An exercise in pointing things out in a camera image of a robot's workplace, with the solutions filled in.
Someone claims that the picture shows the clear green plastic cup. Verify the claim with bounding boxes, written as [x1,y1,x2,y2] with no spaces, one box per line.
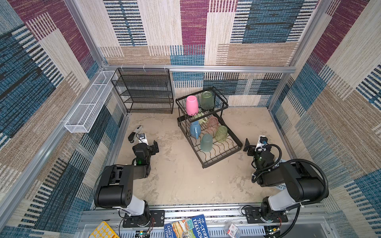
[215,126,228,143]
[201,91,214,110]

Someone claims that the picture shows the translucent teal plastic cup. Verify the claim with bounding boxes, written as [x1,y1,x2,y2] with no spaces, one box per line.
[200,134,213,152]

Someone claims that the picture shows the clear pink plastic cup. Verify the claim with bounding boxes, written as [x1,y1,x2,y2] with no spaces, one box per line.
[207,116,219,133]

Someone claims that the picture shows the blue speckled ceramic mug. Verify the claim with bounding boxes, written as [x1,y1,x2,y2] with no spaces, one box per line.
[190,121,201,139]

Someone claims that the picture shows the light green ceramic mug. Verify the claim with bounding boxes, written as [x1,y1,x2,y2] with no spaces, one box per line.
[194,112,208,125]

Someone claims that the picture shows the opaque pink plastic cup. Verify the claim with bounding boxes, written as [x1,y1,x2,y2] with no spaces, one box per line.
[186,95,199,116]

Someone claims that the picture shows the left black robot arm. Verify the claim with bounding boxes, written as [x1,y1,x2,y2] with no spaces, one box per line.
[94,141,159,227]

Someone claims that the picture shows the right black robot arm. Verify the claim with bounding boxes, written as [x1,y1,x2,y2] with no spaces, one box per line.
[244,136,329,223]

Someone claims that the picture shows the black two-tier dish rack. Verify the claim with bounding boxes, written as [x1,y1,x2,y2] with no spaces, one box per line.
[175,86,243,169]

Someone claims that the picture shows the black silver stapler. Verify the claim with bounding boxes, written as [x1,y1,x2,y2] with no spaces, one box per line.
[128,125,143,144]

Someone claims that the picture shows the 143-storey treehouse book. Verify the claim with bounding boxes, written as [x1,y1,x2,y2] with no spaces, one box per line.
[275,183,287,190]

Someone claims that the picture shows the black mesh shelf unit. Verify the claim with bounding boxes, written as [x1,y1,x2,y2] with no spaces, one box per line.
[111,68,174,114]

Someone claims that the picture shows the small clear plastic packet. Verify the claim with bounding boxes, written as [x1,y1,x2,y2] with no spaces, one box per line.
[224,222,242,238]

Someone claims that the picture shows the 91-storey treehouse book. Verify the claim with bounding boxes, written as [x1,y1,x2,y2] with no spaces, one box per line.
[164,214,210,238]

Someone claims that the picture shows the yellow patterned card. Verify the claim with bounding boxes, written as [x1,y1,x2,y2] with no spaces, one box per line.
[88,221,119,238]

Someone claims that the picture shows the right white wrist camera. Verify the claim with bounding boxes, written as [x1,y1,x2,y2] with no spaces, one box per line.
[256,135,268,152]

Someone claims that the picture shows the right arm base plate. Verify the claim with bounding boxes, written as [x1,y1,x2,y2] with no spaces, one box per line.
[241,205,288,224]

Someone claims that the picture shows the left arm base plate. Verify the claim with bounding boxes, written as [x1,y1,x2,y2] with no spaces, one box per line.
[122,210,165,228]

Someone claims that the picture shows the white wire wall basket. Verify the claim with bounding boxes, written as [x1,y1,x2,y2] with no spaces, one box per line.
[64,71,115,133]

